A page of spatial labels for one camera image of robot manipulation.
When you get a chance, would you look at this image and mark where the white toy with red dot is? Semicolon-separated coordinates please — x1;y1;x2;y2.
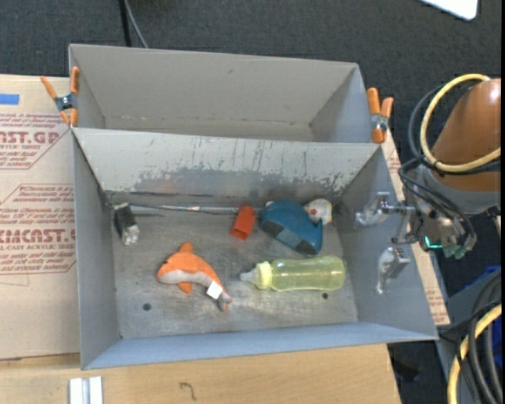
304;198;334;226

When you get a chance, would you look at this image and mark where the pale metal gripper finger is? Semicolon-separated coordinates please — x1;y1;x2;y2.
375;246;412;295
353;191;391;229

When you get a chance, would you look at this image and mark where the metal rod tool, black head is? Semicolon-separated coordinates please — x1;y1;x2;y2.
112;202;242;247

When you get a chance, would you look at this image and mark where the blue and black plastic object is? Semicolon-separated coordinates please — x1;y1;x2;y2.
258;199;325;257

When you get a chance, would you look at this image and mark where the brown cardboard board, red print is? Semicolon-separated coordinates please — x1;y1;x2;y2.
0;72;452;362

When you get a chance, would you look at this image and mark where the orange and white toy dolphin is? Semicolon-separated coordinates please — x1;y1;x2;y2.
156;242;234;312

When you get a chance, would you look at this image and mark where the yellow clear baby bottle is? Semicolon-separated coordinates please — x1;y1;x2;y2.
239;255;347;293

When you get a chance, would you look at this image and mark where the orange plastic cap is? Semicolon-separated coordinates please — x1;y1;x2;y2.
229;205;257;241

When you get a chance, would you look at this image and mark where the grey metal bin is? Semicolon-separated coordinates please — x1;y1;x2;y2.
68;43;440;371

